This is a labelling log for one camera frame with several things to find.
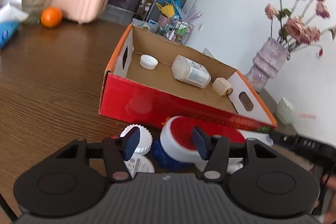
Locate pink textured vase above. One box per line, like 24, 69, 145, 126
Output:
245, 38, 289, 93

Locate dried pink flowers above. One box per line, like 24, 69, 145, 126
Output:
264, 0, 335, 59

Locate clear glass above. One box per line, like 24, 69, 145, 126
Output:
22, 0, 52, 24

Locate pink spoon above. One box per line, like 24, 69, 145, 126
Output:
297, 113, 317, 119

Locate red white lint brush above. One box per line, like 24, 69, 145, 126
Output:
159, 116, 273, 171

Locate blue tissue pack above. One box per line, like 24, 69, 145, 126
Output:
0, 3, 29, 50

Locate blue ribbed cap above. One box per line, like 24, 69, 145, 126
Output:
151, 139, 191, 172

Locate person's right hand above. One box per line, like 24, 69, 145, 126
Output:
314, 173, 335, 224

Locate wire rack with clutter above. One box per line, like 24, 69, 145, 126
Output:
132, 0, 203, 45

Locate white square plastic bottle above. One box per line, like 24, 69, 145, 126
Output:
171, 55, 211, 89

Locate pale green bowl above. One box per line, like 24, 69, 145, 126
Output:
276, 97, 297, 124

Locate orange fruit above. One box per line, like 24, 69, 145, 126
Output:
41, 7, 63, 28

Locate red cardboard box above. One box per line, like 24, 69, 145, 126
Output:
98, 25, 277, 131

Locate large white bottle cap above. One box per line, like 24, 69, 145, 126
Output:
139, 55, 158, 70

